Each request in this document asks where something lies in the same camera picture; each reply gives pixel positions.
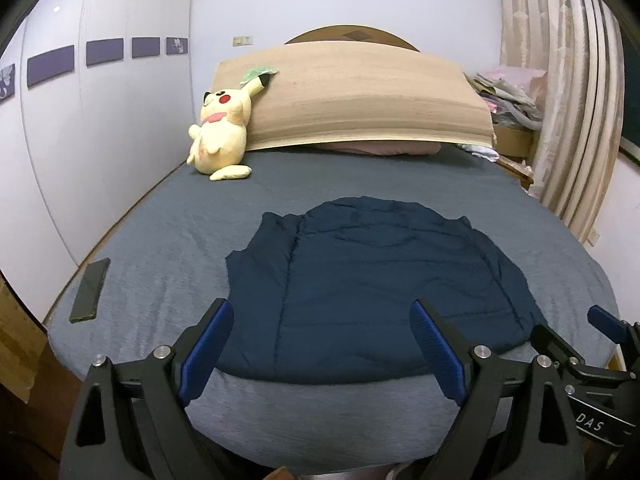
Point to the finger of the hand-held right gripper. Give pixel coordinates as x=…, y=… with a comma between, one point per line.
x=602, y=319
x=555, y=342

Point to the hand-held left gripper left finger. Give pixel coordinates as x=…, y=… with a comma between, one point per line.
x=207, y=355

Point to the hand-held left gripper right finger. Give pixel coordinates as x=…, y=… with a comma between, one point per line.
x=440, y=355

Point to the dark navy zip jacket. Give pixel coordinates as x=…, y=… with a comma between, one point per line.
x=375, y=285

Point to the pile of clothes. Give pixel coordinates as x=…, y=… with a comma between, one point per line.
x=505, y=92

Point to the bed with grey sheet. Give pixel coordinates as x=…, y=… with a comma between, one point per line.
x=165, y=240

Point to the black smartphone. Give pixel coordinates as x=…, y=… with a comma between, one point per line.
x=90, y=290

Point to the wooden bedside table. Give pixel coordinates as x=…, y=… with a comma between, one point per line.
x=517, y=172

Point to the light wooden cabinet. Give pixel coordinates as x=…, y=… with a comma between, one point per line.
x=20, y=340

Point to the cardboard box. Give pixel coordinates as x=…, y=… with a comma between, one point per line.
x=512, y=140

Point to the white cloth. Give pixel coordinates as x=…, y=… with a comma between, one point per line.
x=480, y=151

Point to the window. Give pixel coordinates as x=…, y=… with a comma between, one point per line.
x=631, y=110

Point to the beige pleated curtain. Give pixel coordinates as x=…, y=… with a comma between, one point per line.
x=570, y=110

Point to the yellow plush toy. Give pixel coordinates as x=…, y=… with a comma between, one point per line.
x=220, y=135

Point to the green fan-shaped item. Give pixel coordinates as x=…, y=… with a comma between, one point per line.
x=260, y=72

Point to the brown wooden headboard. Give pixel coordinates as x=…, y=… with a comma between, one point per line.
x=350, y=34

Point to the purple flower print wall panel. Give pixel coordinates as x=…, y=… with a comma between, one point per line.
x=177, y=45
x=7, y=83

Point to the plain purple wall panel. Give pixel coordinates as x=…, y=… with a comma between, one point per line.
x=146, y=47
x=50, y=66
x=105, y=52

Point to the wall switch plate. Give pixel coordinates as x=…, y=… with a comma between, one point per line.
x=243, y=40

